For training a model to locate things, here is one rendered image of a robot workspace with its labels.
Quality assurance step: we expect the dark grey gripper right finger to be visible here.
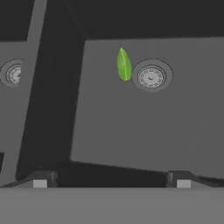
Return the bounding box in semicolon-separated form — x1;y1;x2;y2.
167;170;224;189

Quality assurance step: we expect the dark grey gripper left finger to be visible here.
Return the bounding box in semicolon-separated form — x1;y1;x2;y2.
11;170;59;189

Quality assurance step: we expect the dark grey double sink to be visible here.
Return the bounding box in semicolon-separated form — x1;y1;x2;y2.
0;0;224;189

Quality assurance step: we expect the round metal sink drain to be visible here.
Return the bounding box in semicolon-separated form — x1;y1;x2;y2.
131;58;174;94
0;58;25;89

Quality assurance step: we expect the green lemon wedge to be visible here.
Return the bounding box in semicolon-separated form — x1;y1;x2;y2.
116;46;133;82

